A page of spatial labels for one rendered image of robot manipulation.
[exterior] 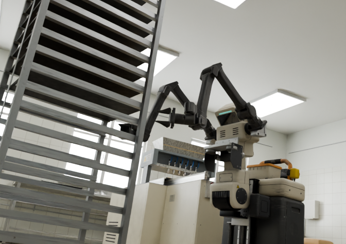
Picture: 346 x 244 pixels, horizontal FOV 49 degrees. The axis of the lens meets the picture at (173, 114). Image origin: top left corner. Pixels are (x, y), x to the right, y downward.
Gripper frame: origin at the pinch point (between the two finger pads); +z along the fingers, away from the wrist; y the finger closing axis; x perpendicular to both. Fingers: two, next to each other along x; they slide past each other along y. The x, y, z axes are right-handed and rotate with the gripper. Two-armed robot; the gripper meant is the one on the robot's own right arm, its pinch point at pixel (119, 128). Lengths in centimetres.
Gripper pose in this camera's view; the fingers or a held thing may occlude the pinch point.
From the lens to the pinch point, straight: 238.6
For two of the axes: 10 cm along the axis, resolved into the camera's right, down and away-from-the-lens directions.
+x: -9.1, 0.6, 4.0
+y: -0.7, 9.6, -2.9
